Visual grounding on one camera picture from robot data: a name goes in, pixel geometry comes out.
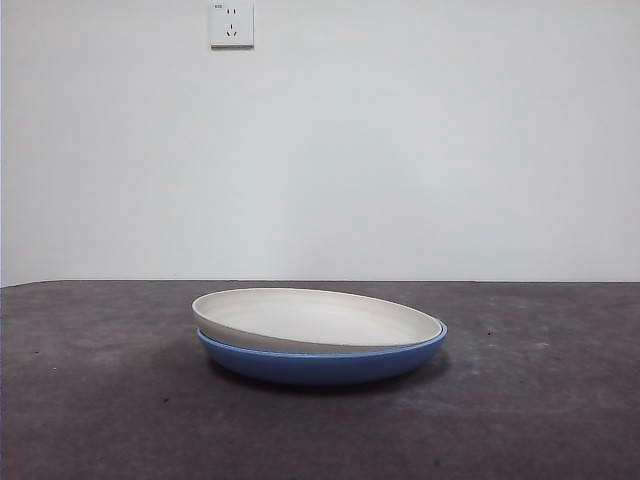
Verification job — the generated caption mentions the white plate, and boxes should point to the white plate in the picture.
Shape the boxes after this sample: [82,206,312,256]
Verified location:
[191,287,444,355]

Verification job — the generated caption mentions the blue plate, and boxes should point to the blue plate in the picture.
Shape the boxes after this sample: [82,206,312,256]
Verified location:
[196,322,450,387]

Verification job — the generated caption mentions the white wall socket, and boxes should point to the white wall socket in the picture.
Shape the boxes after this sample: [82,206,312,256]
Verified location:
[209,0,255,50]

